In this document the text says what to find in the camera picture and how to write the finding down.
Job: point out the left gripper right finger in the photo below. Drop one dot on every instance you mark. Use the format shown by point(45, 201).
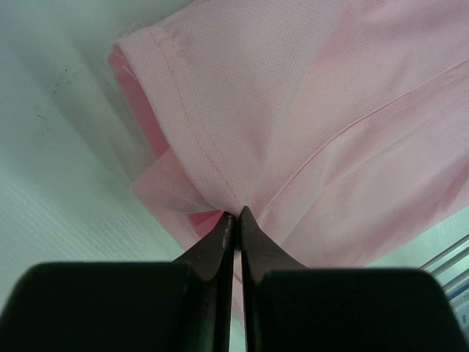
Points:
point(289, 307)

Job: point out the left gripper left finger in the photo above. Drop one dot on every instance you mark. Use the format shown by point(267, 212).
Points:
point(182, 305)

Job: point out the pink t-shirt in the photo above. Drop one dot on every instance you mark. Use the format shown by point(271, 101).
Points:
point(342, 125)

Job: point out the aluminium front rail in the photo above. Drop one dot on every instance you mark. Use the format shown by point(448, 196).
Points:
point(450, 267)

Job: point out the white slotted cable duct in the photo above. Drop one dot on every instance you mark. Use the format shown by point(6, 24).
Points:
point(459, 305)

